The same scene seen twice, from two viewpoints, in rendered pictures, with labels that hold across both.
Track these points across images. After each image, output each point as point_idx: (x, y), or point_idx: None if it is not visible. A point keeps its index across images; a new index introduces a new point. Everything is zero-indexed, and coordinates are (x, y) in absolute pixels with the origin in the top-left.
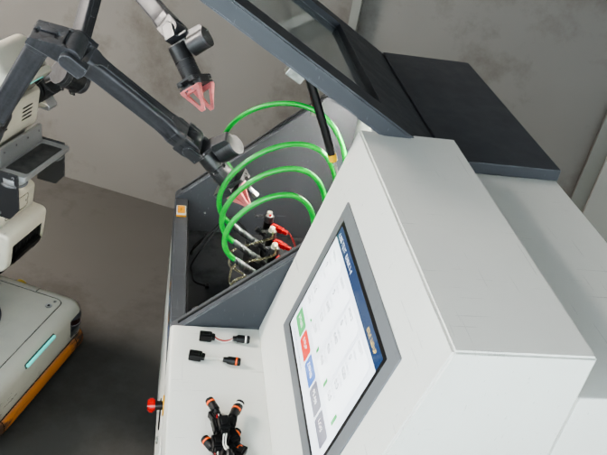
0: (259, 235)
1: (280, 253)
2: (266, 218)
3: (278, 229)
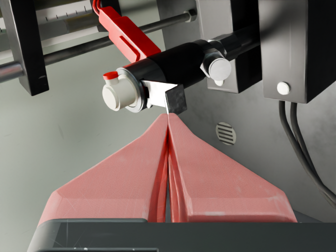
0: (297, 211)
1: (199, 29)
2: (137, 70)
3: (123, 27)
